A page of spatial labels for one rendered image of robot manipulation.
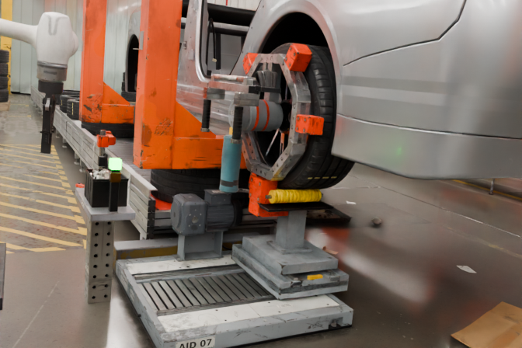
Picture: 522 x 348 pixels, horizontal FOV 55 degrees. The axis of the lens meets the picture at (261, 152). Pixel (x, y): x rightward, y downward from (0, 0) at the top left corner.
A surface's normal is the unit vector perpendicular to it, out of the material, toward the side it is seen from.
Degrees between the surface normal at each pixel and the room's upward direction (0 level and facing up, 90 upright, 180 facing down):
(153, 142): 90
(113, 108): 90
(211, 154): 90
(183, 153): 90
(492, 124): 103
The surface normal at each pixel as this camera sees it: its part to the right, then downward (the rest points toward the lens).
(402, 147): -0.87, -0.01
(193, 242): 0.46, 0.17
